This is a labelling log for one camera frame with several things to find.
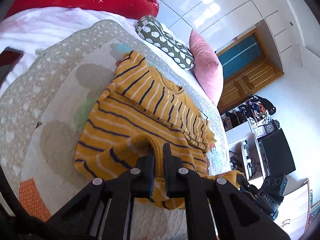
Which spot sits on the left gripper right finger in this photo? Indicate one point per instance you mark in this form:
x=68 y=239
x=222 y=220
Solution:
x=216 y=209

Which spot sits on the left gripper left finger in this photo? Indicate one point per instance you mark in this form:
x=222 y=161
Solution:
x=103 y=209

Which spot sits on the yellow striped knit sweater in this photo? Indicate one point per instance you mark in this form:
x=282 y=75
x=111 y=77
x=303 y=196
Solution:
x=140 y=110

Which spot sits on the black monitor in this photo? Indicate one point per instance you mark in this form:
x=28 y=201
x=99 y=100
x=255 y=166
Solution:
x=276 y=154

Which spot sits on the small desk clock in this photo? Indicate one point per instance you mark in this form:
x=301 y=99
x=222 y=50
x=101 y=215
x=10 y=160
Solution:
x=270 y=128

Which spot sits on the white cluttered shelf unit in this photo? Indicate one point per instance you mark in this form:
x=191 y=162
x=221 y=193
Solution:
x=295 y=208

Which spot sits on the patterned quilted bed cover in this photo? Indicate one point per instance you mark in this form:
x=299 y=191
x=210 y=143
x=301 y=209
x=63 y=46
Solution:
x=43 y=114

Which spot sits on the wooden door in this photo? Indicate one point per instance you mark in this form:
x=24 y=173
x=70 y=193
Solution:
x=247 y=69

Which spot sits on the pink cushion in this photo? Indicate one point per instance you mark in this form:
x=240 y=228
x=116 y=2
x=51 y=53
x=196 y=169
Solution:
x=208 y=68

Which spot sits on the black smartphone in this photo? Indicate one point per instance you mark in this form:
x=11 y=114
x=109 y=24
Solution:
x=8 y=59

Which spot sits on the green sheep pattern pillow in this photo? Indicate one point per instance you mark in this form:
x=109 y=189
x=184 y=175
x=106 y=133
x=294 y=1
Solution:
x=149 y=29

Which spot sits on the white glossy wardrobe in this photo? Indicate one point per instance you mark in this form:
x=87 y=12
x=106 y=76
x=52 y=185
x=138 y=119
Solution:
x=220 y=21

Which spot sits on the pink white fleece blanket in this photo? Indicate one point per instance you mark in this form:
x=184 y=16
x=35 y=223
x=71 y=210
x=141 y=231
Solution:
x=37 y=29

